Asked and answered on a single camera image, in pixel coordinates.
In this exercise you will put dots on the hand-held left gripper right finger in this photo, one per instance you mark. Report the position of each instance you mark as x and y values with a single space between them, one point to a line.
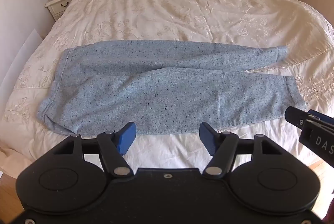
208 136

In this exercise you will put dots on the cream floral bedspread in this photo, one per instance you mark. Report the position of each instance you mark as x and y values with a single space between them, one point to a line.
167 5

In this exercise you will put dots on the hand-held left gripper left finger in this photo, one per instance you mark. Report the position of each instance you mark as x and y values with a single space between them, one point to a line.
126 136

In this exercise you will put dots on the grey speckled pants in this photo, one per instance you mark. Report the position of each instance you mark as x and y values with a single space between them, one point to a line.
156 88

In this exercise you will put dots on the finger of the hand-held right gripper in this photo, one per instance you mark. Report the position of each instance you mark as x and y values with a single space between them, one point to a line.
294 115
317 114

